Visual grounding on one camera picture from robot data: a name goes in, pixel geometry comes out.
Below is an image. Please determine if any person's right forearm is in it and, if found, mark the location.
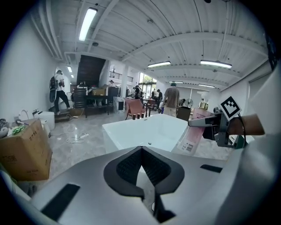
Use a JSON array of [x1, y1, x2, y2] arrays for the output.
[[228, 113, 266, 136]]

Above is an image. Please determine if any black balcony railing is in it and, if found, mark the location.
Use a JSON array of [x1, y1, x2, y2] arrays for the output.
[[109, 71, 134, 83]]

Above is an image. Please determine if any large brown cardboard box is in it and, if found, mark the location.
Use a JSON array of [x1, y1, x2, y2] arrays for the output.
[[0, 118, 53, 182]]

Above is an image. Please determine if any red chair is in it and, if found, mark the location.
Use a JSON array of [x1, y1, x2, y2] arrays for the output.
[[124, 98, 147, 120]]

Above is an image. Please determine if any white power strip with cable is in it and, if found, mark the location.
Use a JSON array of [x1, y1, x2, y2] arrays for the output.
[[65, 124, 90, 144]]

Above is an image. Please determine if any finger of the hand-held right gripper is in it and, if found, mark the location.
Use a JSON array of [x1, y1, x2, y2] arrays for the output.
[[188, 115, 220, 127], [202, 125, 220, 141]]

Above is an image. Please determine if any dark wooden table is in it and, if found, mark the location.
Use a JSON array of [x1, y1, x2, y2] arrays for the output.
[[84, 94, 115, 119]]

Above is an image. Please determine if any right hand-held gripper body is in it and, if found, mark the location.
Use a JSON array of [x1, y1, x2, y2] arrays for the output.
[[212, 96, 249, 149]]

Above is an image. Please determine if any pink liquid bottle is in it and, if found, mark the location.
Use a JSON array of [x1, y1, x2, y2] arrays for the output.
[[177, 102, 209, 154]]

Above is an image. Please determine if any open yellowish cardboard box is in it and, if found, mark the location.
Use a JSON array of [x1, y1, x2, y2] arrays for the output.
[[91, 87, 109, 96]]

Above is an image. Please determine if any dark brown cardboard box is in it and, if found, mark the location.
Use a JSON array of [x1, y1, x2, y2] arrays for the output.
[[177, 106, 191, 122]]

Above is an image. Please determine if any white column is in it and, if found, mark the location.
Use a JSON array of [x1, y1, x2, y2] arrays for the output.
[[121, 63, 130, 98]]

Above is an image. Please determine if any black drawer cabinet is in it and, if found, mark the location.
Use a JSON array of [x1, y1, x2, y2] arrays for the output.
[[73, 87, 86, 109]]

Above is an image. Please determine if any dark staircase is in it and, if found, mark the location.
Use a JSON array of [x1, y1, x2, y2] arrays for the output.
[[76, 54, 106, 87]]

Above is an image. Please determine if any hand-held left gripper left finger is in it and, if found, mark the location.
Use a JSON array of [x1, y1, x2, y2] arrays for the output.
[[30, 146, 159, 225]]

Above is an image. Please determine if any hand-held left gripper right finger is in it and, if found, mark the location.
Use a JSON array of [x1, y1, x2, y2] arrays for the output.
[[142, 146, 229, 225]]

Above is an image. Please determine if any green and white cloth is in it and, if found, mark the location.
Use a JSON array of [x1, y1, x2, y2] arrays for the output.
[[12, 125, 29, 136]]

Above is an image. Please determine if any white bathtub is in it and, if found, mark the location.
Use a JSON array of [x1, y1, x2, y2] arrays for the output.
[[102, 113, 190, 157]]

